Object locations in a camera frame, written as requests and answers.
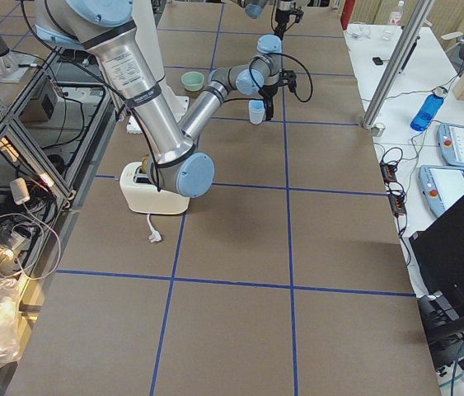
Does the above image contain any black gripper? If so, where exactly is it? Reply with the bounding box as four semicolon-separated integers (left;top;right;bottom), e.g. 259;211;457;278
259;84;279;121
274;8;292;40

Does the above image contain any blue cup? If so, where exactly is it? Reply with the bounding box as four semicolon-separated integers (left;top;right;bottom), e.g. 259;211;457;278
249;109;265;125
248;99;265;114

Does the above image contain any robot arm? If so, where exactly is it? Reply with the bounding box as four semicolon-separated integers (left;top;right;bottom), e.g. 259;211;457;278
35;0;282;198
232;0;302;40

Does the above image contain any green bowl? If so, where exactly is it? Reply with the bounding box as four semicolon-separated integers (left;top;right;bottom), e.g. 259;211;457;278
180;71;205;92

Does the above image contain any cream toaster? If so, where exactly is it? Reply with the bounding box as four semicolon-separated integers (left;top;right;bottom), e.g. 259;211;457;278
120;162;190;215

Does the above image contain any blue water bottle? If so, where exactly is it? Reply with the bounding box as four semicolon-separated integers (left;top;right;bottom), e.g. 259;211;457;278
410;86;448;132

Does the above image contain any white power plug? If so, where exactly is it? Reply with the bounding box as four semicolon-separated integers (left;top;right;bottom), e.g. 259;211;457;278
146;214;162;243

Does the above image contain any lower teach pendant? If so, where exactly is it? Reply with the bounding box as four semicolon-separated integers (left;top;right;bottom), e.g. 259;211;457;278
418;165;464;218

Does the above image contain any black laptop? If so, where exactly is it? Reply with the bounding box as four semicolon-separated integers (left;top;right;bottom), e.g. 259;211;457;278
409;196;464;306

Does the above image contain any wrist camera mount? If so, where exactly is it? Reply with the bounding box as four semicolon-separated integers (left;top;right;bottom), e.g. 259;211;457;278
290;4;304;23
278;69;297;94

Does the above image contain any white pedestal base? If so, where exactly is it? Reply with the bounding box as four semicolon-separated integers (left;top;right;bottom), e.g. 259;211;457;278
126;0;190;137

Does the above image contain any aluminium frame post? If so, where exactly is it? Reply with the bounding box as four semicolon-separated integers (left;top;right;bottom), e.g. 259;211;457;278
360;0;435;137

